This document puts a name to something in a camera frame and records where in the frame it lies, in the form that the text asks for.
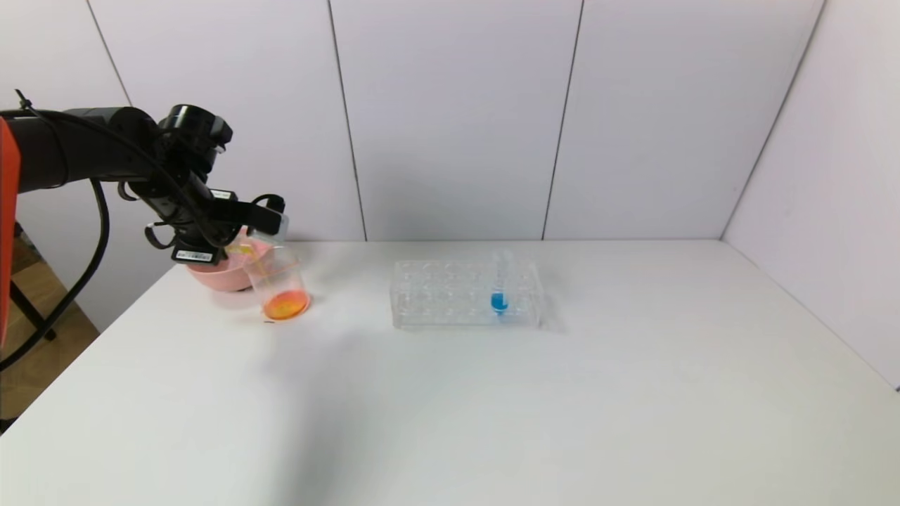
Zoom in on clear acrylic test tube rack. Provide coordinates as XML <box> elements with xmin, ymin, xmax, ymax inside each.
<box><xmin>391</xmin><ymin>259</ymin><xmax>544</xmax><ymax>331</ymax></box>

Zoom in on test tube with blue pigment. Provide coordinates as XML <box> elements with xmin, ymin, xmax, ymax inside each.
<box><xmin>490</xmin><ymin>252</ymin><xmax>510</xmax><ymax>316</ymax></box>

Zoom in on clear glass beaker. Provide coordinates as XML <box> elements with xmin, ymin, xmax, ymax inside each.
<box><xmin>245</xmin><ymin>247</ymin><xmax>311</xmax><ymax>323</ymax></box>

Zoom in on pink bowl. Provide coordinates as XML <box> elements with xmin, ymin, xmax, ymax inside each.
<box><xmin>186</xmin><ymin>235</ymin><xmax>275</xmax><ymax>293</ymax></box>

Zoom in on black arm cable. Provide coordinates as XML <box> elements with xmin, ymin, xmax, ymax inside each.
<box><xmin>0</xmin><ymin>179</ymin><xmax>110</xmax><ymax>372</ymax></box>

